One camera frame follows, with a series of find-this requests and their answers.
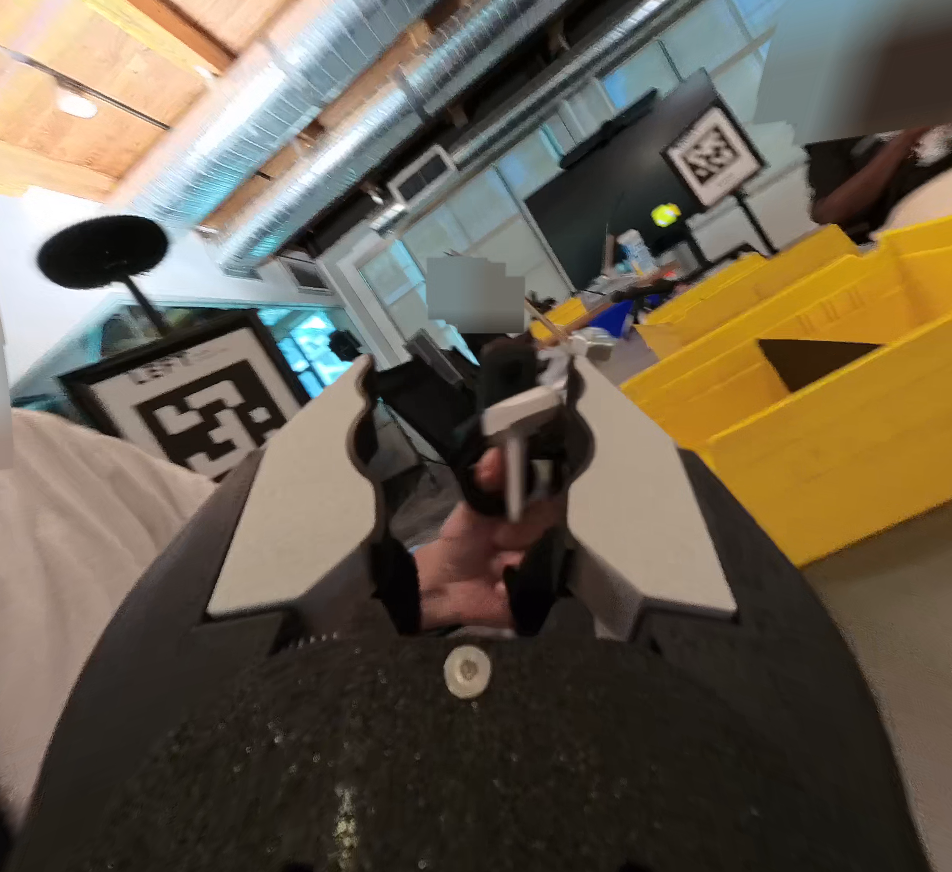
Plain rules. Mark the white plastic canister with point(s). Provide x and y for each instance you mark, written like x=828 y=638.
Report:
x=636 y=251

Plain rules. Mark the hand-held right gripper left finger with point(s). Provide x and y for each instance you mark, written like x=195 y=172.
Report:
x=297 y=515

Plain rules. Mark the black tripod camera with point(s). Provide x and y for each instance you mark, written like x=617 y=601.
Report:
x=343 y=345

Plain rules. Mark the ceiling light bulb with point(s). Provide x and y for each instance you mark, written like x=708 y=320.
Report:
x=78 y=105

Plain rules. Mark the black sign stand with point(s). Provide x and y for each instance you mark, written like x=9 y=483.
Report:
x=753 y=221

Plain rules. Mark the yellow plastic bin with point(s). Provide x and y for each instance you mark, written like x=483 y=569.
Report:
x=744 y=292
x=818 y=478

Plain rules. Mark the yellow sticker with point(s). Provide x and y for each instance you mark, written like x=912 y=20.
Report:
x=666 y=215

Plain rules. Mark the large black screen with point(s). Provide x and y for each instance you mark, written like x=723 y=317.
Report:
x=595 y=217

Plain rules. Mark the small blue bin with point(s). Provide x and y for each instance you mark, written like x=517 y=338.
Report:
x=617 y=321

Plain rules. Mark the black office chair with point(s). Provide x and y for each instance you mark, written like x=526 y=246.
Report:
x=424 y=403

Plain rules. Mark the black white tag sign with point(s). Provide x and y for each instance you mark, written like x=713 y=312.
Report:
x=111 y=396
x=714 y=154

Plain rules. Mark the silver air duct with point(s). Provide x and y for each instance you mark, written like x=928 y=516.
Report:
x=461 y=68
x=595 y=46
x=245 y=113

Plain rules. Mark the black video bar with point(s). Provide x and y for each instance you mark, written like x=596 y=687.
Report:
x=610 y=128

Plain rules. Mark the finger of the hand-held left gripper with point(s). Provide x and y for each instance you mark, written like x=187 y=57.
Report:
x=520 y=412
x=543 y=479

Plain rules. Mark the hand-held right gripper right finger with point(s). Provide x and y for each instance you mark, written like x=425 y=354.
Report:
x=647 y=515

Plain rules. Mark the white ceiling vent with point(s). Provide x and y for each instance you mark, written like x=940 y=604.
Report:
x=420 y=176

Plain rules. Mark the black round disc stand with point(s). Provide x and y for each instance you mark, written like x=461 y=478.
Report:
x=104 y=251

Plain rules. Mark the person's left hand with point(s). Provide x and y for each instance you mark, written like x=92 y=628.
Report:
x=461 y=567

